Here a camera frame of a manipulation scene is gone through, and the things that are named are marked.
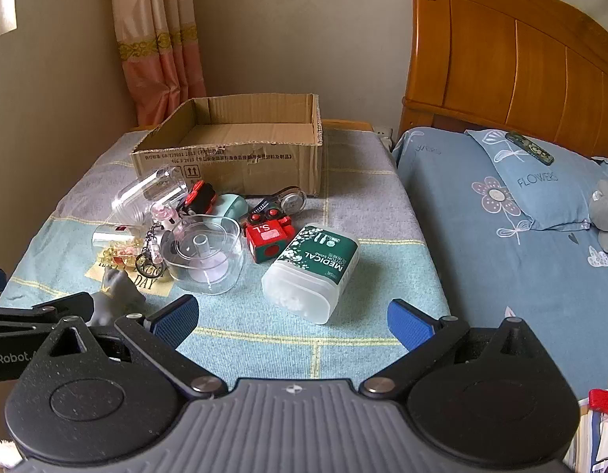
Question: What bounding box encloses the wooden bed headboard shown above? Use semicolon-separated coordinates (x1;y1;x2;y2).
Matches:
399;0;608;161

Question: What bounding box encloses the grey elephant toy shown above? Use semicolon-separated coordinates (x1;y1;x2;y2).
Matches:
90;267;147;328

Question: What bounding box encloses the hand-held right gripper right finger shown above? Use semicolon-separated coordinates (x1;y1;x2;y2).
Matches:
358;298;547;399

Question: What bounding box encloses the grey plush toy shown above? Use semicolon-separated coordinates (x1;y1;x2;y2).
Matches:
587;179;608;257

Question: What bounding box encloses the clear round plastic container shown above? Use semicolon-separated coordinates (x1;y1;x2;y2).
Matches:
162;216;244;296

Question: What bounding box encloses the clear bottle of yellow capsules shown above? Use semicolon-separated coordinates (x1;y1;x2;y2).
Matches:
91;224;148;269

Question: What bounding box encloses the checked grey blue blanket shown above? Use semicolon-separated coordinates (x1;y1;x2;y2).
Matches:
0;130;453;390

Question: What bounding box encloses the green label cotton swab container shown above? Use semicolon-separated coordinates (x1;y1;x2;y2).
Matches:
261;224;360;325

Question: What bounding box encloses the clear plastic jar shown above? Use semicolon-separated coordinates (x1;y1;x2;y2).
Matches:
111;168;188;225

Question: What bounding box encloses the mint green plastic gadget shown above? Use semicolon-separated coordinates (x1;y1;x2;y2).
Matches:
213;194;249;225

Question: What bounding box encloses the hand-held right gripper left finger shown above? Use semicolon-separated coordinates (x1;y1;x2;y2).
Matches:
42;294;227;401

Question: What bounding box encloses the red block robot toy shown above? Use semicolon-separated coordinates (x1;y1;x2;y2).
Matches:
243;207;295;264

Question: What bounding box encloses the pink orange curtain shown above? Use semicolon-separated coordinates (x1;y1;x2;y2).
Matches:
109;0;207;128

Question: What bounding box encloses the stack of paper booklets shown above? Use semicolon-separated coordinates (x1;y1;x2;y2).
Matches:
575;401;608;473

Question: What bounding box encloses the cardboard box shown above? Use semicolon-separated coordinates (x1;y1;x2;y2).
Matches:
131;93;325;197

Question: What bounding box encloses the blue floral pillow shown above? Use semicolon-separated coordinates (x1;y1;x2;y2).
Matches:
464;129;608;231

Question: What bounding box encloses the blue floral bedsheet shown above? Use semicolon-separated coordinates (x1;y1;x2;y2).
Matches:
392;127;608;405

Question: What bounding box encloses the pink figure keychain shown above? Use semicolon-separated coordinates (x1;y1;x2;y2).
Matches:
135;204;179;284

